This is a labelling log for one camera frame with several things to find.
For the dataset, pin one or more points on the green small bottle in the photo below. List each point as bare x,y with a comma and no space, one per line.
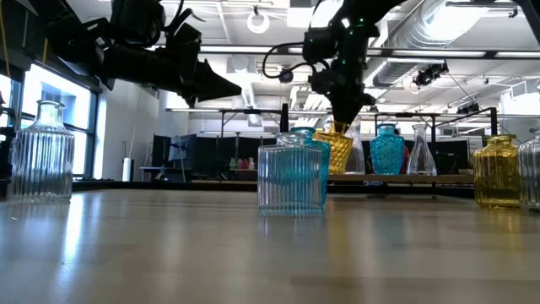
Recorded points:
232,164

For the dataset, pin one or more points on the teal diamond-textured glass vase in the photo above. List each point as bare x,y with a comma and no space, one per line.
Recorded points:
387,154

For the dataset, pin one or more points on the dark computer monitor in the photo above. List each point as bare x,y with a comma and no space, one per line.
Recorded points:
160,150

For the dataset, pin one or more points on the black aluminium table frame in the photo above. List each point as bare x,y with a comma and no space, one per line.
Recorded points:
211,186

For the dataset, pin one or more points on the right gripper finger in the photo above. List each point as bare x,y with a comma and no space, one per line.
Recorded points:
338,114
350,113

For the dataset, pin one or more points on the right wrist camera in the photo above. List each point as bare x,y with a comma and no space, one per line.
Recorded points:
318,44

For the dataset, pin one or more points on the red small bottle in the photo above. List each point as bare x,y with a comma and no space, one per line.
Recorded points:
243,164

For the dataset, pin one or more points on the clear ribbed glass vase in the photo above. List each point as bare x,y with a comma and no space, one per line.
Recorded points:
531,177

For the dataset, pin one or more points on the teal ribbed glass vase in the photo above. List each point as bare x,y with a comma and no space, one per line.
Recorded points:
327,160

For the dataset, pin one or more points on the yellow ribbed glass vase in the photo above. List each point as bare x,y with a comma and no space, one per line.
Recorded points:
497,177

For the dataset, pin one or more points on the yellow textured glass vase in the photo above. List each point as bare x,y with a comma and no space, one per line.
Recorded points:
337,152

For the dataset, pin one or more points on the black shelf side panel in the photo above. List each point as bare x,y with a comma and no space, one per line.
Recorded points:
284,118

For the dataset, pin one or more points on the black ceiling-hung camera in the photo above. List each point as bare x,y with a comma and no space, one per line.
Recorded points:
286,77
428,76

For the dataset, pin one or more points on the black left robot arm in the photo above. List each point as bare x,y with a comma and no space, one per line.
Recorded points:
135,67

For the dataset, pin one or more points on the black overhead light rail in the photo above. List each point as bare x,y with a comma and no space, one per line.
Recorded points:
490,54

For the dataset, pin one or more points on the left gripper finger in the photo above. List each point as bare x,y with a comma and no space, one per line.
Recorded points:
213,84

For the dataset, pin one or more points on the pale blue ribbed square vase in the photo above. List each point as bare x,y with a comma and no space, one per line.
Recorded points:
289,181

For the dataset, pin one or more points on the white cylinder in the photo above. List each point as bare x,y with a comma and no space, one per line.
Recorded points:
127,171

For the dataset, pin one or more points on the clear smooth glass carafe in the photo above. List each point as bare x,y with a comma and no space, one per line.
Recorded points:
358,156

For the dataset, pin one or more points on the clear fluted glass carafe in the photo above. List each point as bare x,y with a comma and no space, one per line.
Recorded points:
422,164

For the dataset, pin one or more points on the clear ribbed glass bottle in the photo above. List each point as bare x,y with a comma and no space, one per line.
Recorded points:
42,156

